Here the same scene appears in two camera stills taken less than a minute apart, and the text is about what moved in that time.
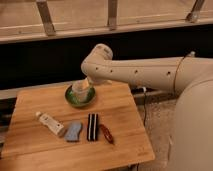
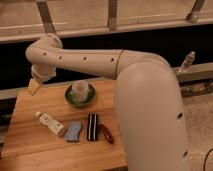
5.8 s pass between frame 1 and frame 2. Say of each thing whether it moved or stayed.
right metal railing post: stayed
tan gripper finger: moved
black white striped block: stayed
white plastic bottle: stayed
